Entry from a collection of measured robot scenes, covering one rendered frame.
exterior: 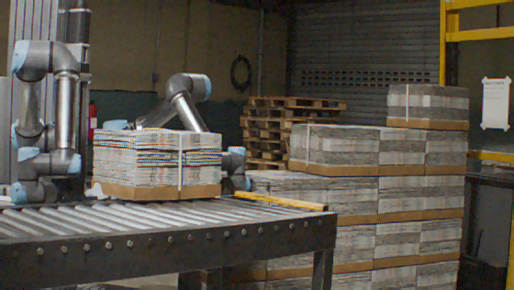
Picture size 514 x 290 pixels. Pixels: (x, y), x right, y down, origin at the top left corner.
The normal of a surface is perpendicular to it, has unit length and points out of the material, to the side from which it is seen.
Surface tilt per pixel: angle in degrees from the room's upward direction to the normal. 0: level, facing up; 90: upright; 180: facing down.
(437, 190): 90
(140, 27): 90
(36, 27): 90
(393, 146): 90
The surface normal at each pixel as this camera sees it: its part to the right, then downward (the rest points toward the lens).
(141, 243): 0.69, 0.07
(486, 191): -0.90, -0.01
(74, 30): -0.25, 0.04
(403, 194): 0.43, 0.06
